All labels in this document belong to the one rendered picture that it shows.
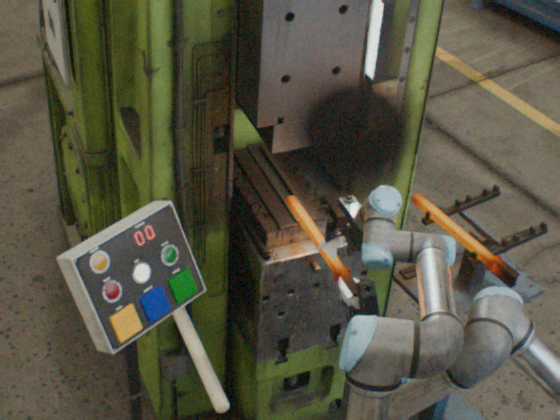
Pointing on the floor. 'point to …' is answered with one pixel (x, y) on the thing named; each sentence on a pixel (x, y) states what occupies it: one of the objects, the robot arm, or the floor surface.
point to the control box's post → (133, 380)
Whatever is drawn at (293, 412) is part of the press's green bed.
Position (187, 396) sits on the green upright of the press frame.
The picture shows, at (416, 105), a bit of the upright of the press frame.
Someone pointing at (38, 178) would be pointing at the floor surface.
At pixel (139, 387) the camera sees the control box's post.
